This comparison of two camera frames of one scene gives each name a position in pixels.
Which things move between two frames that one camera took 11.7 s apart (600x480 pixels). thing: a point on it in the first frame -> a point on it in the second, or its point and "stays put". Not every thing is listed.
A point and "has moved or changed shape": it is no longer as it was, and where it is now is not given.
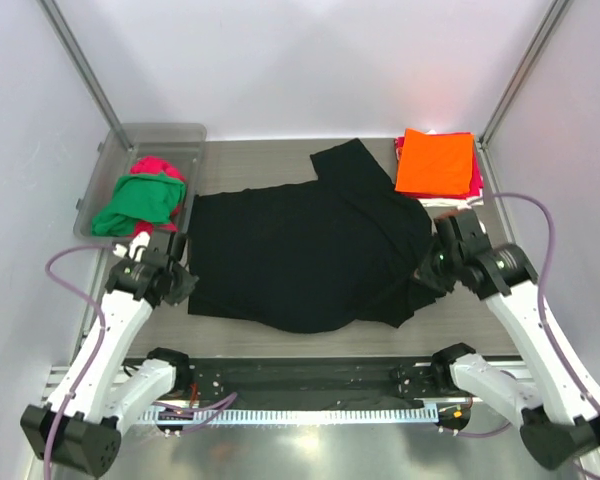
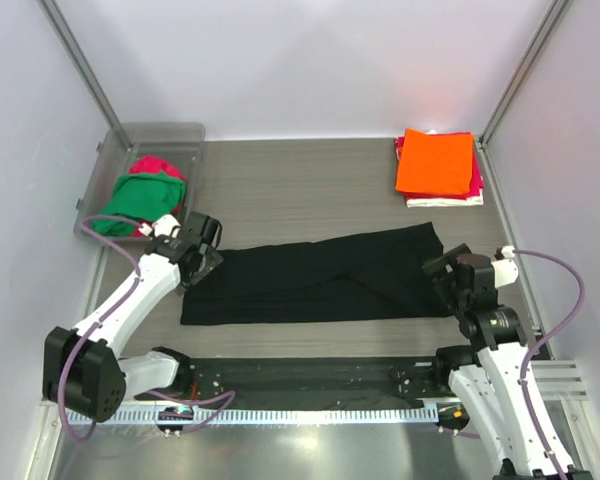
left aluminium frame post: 54,15 stays put
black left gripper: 184,289 -> 212,260
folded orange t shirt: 435,163 stays put
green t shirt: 152,198 stays put
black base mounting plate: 310,382 stays put
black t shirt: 338,251 has moved or changed shape
